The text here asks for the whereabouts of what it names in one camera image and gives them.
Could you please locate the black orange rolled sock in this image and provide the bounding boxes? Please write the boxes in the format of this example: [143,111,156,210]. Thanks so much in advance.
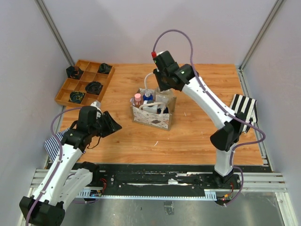
[66,66,83,80]

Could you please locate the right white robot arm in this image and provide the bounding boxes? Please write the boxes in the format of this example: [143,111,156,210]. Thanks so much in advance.
[151,51,245,188]

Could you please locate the printed canvas tote bag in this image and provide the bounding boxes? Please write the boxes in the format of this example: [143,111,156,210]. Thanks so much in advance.
[130,73,176,131]

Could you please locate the white bottle grey cap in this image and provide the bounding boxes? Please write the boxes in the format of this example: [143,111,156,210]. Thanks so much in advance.
[142,102,158,114]

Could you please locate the pink cap peach bottle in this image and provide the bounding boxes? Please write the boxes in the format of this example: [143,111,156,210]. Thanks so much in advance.
[131,93,143,108]

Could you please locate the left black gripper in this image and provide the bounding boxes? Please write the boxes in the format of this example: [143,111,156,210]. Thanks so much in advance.
[90,111,122,138]

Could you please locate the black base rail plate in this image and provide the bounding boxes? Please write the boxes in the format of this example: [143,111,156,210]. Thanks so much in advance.
[98,163,242,189]

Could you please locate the blue cap orange bottle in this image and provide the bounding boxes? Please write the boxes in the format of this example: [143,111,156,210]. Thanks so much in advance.
[143,91,153,101]

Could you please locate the black white striped cloth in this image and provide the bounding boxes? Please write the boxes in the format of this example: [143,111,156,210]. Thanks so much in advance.
[230,94,258,126]

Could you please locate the wooden compartment tray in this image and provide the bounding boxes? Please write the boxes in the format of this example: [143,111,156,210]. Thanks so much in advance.
[55,60,115,107]

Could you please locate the dark blue cap amber bottle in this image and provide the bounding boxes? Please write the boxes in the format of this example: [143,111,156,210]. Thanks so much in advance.
[157,105,169,114]

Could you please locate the dark green rolled sock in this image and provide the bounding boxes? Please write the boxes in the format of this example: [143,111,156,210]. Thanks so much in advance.
[97,63,112,74]

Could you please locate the clear white cap bottle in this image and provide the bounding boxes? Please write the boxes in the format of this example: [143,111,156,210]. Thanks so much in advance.
[155,87,174,105]

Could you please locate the dark rolled sock centre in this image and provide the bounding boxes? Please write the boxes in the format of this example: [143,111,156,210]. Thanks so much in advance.
[85,81,103,95]

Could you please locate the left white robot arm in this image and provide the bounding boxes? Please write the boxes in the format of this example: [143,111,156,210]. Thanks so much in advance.
[19,101,122,226]

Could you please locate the blue white striped cloth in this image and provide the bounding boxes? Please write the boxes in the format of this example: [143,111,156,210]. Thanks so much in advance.
[44,128,76,162]

